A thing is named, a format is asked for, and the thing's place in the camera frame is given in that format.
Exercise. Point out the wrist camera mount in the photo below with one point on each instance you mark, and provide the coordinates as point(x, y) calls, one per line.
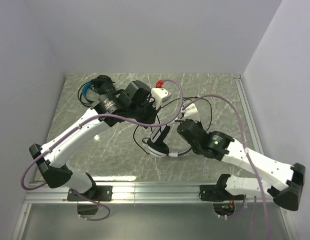
point(160, 94)
point(191, 113)

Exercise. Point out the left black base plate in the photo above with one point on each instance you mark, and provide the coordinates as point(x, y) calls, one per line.
point(98, 193)

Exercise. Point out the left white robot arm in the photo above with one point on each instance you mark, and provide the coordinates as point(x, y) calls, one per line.
point(52, 157)

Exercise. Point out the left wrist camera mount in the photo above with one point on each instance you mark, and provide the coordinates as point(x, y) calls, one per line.
point(160, 94)

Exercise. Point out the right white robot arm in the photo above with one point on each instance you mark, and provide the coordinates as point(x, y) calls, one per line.
point(281, 182)

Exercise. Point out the black blue headphones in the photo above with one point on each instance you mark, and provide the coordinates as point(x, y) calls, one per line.
point(102, 84)

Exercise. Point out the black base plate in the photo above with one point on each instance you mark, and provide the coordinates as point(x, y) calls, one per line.
point(98, 193)
point(213, 193)

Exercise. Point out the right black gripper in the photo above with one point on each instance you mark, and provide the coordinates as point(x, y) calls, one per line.
point(194, 133)

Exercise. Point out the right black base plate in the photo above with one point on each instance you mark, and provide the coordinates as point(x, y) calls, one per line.
point(213, 193)

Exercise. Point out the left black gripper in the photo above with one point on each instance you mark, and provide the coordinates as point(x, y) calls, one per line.
point(147, 116)

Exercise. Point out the aluminium right side rail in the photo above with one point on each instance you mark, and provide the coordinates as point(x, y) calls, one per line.
point(248, 114)

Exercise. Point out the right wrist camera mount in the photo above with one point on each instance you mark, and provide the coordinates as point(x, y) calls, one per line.
point(191, 113)

